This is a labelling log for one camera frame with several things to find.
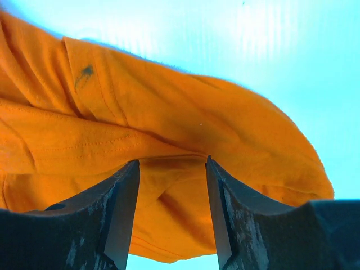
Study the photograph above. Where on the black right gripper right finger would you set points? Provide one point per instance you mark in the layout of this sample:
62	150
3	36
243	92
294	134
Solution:
253	231

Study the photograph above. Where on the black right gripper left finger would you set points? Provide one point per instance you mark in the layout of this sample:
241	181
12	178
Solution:
91	230

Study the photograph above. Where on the orange t shirt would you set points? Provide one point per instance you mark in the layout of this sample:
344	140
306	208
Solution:
74	112

